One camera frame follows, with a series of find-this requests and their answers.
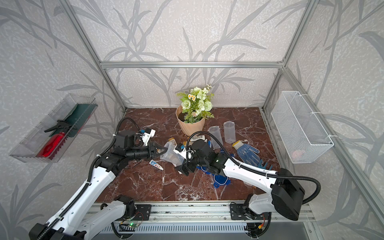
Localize blue cup lid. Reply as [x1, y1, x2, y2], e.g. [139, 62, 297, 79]
[213, 175, 231, 189]
[197, 166, 215, 176]

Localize blue-lidded clear kit cup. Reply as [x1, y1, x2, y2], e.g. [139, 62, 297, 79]
[208, 126, 223, 149]
[223, 121, 236, 144]
[160, 141, 184, 167]

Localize white yellow-capped lotion bottle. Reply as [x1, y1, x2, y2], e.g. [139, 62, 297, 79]
[190, 135, 206, 142]

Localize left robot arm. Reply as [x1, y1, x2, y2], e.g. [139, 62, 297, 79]
[29, 128, 167, 240]

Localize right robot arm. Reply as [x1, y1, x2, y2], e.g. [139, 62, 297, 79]
[174, 140, 321, 221]

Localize small white toothpaste tube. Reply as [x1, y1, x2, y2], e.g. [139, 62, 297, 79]
[149, 160, 164, 171]

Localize beige flower pot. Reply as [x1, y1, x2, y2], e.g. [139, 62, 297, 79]
[176, 106, 206, 137]

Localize white blue dotted work glove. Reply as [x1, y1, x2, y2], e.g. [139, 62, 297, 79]
[232, 141, 262, 167]

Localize green white artificial flowers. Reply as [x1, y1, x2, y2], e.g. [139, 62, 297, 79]
[177, 85, 215, 124]

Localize pink item in basket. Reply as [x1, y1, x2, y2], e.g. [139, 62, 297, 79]
[291, 150, 306, 162]

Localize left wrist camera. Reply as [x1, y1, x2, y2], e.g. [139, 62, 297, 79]
[140, 128, 156, 146]

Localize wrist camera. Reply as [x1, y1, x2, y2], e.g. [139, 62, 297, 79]
[140, 128, 156, 146]
[174, 143, 193, 160]

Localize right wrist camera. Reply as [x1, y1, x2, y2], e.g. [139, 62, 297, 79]
[174, 143, 193, 160]

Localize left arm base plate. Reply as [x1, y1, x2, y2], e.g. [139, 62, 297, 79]
[121, 204, 152, 221]

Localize aluminium front rail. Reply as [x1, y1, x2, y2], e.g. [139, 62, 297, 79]
[61, 200, 316, 224]

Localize wooden handled brush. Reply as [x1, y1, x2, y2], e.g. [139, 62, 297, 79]
[258, 161, 273, 171]

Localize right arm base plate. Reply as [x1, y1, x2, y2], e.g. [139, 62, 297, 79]
[230, 202, 272, 221]

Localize clear plastic wall tray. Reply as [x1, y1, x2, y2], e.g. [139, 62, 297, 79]
[10, 94, 98, 163]

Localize white wire mesh basket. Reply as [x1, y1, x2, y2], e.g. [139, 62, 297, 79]
[271, 91, 334, 164]

